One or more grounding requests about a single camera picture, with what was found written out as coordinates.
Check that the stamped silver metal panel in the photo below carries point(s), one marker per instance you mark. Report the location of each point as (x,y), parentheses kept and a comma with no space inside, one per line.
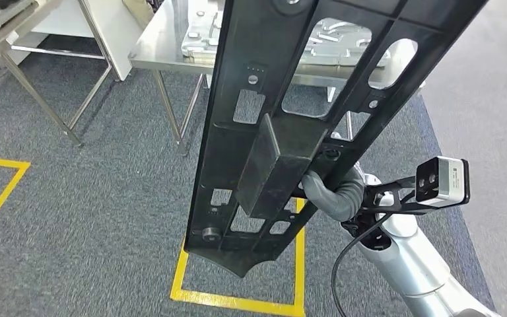
(201,39)

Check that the white board panel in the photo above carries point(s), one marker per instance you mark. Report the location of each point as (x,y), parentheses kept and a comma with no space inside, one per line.
(105,35)

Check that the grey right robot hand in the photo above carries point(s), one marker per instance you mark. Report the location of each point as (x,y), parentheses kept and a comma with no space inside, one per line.
(325,201)

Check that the black plastic plate bracket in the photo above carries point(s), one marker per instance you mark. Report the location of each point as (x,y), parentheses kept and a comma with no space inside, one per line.
(218,131)

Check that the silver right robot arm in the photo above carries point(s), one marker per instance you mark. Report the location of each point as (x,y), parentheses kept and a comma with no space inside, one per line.
(415,267)

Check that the steel workbench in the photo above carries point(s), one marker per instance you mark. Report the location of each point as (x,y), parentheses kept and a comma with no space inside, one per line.
(161,48)

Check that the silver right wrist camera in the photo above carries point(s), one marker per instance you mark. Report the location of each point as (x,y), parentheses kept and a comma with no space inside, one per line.
(446,179)

